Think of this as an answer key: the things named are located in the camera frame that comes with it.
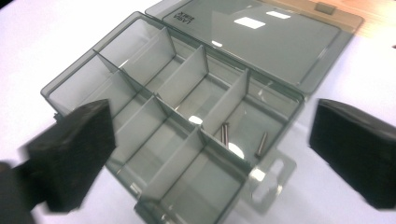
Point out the grey clear plastic compartment box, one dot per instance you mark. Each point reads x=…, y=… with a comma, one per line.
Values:
x=186, y=93

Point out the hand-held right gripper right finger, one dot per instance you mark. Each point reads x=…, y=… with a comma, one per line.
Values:
x=355, y=152

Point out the small metal pin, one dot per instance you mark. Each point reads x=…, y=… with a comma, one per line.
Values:
x=223, y=134
x=261, y=143
x=227, y=134

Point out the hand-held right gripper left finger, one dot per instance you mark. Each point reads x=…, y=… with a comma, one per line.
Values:
x=71, y=155

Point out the white table board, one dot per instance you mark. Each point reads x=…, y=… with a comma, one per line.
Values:
x=31, y=46

